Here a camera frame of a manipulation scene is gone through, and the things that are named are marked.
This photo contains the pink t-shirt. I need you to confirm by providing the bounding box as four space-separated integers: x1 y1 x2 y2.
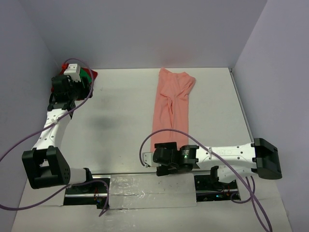
150 68 196 153

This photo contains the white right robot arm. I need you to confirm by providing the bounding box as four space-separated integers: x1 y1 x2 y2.
144 138 282 189

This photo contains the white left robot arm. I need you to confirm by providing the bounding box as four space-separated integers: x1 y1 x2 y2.
22 74 95 193

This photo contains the green folded t-shirt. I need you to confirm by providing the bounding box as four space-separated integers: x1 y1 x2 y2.
80 67 92 84

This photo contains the red folded t-shirt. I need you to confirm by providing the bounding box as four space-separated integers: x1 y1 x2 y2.
51 63 98 102

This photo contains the silver tape patch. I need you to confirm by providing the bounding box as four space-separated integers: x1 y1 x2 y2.
109 173 197 209

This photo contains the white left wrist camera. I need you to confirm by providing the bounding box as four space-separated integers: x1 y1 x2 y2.
63 64 81 82

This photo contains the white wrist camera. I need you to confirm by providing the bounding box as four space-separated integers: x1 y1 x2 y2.
142 152 158 168
63 64 81 82

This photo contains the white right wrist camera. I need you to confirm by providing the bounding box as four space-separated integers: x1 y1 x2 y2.
142 152 158 168

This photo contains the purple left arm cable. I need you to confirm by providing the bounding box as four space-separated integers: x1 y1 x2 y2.
0 58 111 217

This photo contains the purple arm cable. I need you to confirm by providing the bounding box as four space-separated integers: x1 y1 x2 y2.
140 129 273 232
0 58 111 217

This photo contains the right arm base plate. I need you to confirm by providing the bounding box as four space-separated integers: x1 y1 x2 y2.
194 175 240 202

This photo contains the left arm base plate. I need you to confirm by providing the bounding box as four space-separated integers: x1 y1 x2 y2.
63 182 109 209

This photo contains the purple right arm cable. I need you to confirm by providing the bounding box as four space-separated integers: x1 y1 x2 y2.
140 129 273 232

